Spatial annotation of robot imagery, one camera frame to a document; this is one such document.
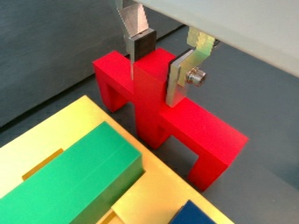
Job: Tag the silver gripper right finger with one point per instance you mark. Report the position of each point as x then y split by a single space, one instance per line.
184 67

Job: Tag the red E-shaped block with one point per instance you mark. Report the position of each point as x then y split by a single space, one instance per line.
139 83

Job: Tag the yellow wooden board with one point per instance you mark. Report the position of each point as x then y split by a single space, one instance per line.
153 198

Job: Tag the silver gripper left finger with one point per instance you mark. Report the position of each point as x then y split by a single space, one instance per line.
139 35

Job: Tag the green block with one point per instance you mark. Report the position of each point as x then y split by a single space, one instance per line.
75 188

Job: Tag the blue block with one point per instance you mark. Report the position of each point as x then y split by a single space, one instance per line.
191 215

